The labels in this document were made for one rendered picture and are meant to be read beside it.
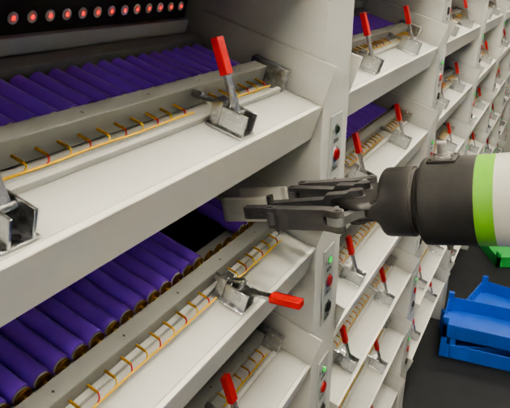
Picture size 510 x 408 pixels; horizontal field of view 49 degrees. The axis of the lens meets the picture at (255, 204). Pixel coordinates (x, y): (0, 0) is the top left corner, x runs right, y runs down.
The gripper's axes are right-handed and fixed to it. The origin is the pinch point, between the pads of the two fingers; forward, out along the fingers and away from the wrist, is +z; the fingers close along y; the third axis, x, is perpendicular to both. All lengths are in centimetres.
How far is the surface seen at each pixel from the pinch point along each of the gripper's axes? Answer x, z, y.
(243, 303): 6.9, -3.8, 12.3
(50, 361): 2.6, 2.8, 31.4
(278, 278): 8.2, -3.5, 3.5
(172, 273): 2.5, 2.6, 14.8
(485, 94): 23, 2, -216
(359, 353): 45, 5, -37
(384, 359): 64, 9, -63
